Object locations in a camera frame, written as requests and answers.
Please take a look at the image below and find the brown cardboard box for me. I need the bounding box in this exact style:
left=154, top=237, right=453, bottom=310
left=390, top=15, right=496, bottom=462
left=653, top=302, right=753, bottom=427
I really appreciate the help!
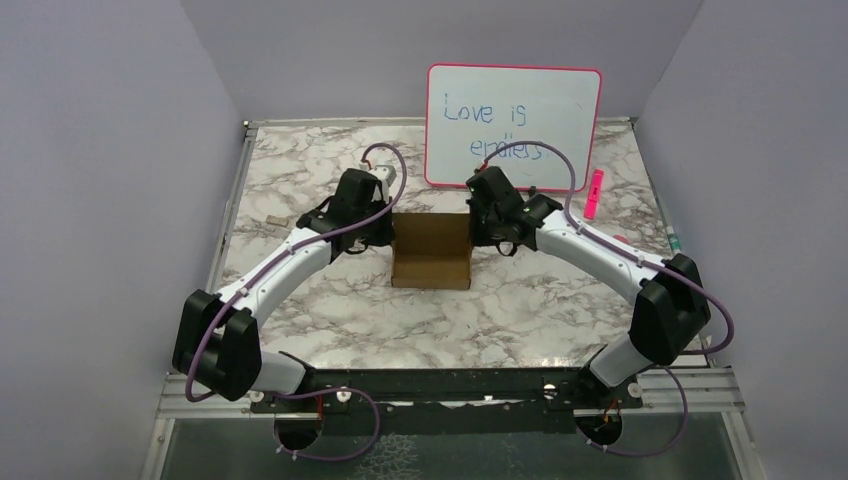
left=391, top=212, right=472, bottom=290

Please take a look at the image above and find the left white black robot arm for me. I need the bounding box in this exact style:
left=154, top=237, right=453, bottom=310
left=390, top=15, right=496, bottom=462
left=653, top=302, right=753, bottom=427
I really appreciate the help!
left=172, top=165, right=398, bottom=411

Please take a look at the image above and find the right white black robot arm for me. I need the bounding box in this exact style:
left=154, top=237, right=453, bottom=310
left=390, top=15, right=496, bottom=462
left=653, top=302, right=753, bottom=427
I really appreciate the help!
left=466, top=167, right=710, bottom=407

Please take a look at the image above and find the small wooden block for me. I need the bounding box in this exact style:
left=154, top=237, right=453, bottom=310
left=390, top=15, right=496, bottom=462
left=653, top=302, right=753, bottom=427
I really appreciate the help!
left=266, top=215, right=288, bottom=228

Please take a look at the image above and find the pink highlighter marker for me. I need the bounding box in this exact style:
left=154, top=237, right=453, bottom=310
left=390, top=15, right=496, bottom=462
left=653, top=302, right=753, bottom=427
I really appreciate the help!
left=583, top=169, right=605, bottom=220

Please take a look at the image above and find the pink framed whiteboard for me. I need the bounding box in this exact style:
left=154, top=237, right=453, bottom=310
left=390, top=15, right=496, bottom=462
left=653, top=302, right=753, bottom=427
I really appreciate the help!
left=424, top=64, right=602, bottom=192

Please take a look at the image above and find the green white marker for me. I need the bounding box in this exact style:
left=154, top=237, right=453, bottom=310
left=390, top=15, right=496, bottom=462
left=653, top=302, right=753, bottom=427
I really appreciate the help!
left=666, top=226, right=682, bottom=254

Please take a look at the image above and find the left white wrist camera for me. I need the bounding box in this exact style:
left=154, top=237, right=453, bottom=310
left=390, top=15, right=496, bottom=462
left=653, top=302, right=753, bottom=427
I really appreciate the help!
left=369, top=165, right=397, bottom=203

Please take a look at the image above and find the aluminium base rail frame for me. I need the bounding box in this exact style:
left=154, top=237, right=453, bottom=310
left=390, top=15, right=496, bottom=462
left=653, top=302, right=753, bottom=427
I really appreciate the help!
left=141, top=367, right=765, bottom=479

